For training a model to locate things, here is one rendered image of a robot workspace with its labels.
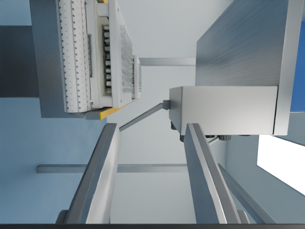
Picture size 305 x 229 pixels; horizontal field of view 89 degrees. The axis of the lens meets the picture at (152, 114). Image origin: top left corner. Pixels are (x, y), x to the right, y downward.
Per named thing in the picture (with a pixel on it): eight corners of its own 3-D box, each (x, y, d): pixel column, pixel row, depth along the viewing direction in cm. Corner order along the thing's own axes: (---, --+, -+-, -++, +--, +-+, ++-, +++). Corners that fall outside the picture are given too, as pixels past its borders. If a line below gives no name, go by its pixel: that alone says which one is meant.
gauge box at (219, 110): (180, 136, 33) (273, 136, 33) (181, 85, 32) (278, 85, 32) (168, 118, 55) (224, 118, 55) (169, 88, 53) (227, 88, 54)
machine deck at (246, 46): (268, 135, 33) (287, 135, 33) (291, -70, 28) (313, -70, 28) (192, 107, 95) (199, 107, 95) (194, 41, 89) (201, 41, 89)
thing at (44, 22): (41, 118, 36) (84, 118, 36) (26, -19, 32) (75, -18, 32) (126, 97, 165) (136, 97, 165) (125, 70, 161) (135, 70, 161)
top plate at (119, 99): (125, 37, 59) (130, 37, 59) (126, 102, 62) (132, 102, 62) (107, -2, 35) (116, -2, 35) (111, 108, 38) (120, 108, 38)
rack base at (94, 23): (112, 37, 59) (118, 37, 59) (114, 102, 62) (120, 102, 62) (85, -2, 35) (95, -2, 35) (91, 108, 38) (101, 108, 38)
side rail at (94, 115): (85, 120, 34) (100, 119, 34) (85, 112, 34) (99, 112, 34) (137, 97, 165) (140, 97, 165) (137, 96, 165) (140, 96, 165)
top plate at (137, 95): (134, 98, 90) (137, 98, 90) (133, 54, 87) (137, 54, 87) (137, 97, 114) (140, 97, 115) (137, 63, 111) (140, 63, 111)
